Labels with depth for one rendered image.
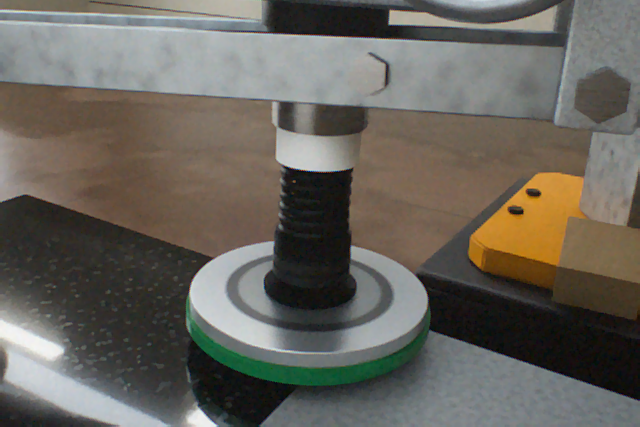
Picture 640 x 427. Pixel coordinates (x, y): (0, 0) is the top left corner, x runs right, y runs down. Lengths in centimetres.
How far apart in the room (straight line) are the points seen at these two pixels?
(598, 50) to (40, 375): 48
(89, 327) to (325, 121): 29
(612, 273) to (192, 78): 58
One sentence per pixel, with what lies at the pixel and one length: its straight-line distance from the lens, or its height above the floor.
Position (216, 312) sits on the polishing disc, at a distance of 56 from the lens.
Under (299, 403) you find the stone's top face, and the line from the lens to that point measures 54.
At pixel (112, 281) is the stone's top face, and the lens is 72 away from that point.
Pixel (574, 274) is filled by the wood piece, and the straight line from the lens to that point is 88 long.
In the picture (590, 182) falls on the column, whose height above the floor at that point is 84.
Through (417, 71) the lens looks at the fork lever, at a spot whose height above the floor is 110.
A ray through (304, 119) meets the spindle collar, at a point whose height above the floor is 106.
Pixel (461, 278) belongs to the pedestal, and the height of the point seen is 74.
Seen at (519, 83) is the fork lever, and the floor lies 110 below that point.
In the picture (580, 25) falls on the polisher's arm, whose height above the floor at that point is 114.
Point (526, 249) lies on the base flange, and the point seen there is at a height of 78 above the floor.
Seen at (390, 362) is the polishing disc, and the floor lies 88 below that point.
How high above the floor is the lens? 117
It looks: 19 degrees down
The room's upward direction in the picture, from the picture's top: 4 degrees clockwise
